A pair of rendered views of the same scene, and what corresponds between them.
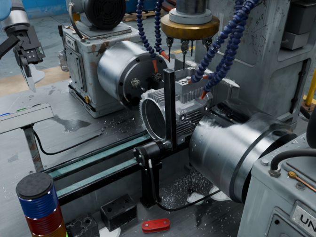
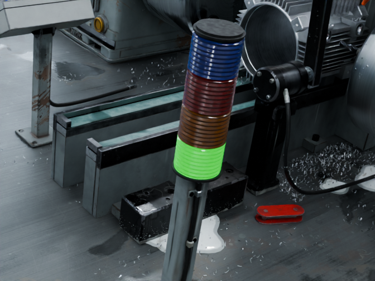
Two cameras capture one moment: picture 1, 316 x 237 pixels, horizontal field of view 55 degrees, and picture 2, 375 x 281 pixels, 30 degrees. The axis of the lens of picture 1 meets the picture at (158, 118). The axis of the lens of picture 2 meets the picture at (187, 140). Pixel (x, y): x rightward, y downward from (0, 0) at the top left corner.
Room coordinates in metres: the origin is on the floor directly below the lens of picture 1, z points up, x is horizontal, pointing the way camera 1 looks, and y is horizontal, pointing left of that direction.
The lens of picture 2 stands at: (-0.37, 0.35, 1.48)
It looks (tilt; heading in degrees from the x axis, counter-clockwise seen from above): 29 degrees down; 350
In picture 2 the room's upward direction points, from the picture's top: 9 degrees clockwise
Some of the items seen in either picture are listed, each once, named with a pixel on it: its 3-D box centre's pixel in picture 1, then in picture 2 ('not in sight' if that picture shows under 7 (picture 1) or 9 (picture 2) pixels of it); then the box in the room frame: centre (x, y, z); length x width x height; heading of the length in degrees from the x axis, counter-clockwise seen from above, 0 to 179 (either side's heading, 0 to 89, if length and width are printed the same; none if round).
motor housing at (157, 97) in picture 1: (176, 111); (300, 37); (0.92, -0.07, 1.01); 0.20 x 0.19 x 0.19; 125
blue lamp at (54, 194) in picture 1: (38, 196); (215, 52); (0.37, 0.21, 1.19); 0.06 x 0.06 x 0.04
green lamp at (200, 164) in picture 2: not in sight; (199, 153); (0.37, 0.21, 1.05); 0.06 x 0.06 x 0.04
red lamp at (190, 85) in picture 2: (43, 213); (210, 87); (0.37, 0.21, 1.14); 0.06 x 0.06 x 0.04
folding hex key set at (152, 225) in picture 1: (155, 225); (279, 214); (0.59, 0.01, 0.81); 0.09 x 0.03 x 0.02; 100
